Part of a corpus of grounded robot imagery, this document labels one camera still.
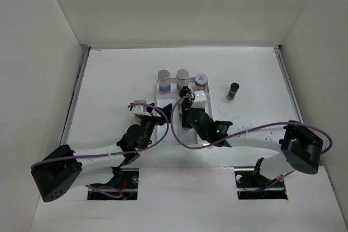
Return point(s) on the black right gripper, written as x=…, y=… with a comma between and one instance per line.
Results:
x=185, y=121

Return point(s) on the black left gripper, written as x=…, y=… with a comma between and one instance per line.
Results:
x=158, y=120

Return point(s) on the black-cap grinder white salt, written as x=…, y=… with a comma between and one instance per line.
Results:
x=185, y=94

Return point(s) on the silver-lid jar blue label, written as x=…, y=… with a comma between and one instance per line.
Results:
x=182, y=77
x=164, y=83

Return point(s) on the white-lid sauce jar red logo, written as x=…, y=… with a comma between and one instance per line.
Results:
x=201, y=81

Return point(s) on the small black-cap pepper bottle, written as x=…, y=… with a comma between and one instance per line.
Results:
x=233, y=89

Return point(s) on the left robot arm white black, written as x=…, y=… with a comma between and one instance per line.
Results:
x=66, y=168

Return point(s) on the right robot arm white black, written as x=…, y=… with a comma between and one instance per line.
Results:
x=296, y=146

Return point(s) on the white divided organizer tray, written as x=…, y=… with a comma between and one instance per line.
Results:
x=187, y=136

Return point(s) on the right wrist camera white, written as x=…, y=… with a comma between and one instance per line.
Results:
x=199, y=100

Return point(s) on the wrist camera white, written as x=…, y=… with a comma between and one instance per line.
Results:
x=139, y=108
x=199, y=100

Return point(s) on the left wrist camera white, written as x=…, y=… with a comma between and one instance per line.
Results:
x=139, y=108

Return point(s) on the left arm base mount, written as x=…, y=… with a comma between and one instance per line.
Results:
x=123, y=185

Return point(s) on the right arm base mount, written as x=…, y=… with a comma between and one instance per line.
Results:
x=253, y=186

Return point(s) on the aluminium table edge rail left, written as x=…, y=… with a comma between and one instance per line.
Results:
x=75, y=94

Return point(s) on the aluminium table edge rail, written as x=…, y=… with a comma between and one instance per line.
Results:
x=75, y=94
x=290, y=87

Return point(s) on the aluminium table edge rail right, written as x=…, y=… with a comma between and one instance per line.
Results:
x=290, y=87

